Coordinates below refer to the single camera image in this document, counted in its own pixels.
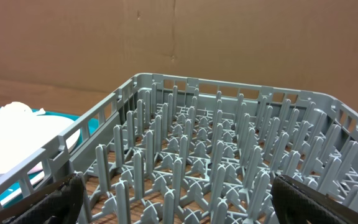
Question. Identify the large white plate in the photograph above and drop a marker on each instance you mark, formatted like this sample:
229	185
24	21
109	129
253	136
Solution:
22	137

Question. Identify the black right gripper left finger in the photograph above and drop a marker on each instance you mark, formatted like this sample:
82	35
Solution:
59	202

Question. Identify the grey dishwasher rack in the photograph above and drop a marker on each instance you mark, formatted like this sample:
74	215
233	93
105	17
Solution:
167	149

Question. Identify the crumpled white paper napkin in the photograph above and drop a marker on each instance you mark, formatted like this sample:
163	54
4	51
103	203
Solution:
17	109

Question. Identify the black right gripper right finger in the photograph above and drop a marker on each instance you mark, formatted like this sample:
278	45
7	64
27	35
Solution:
295	202

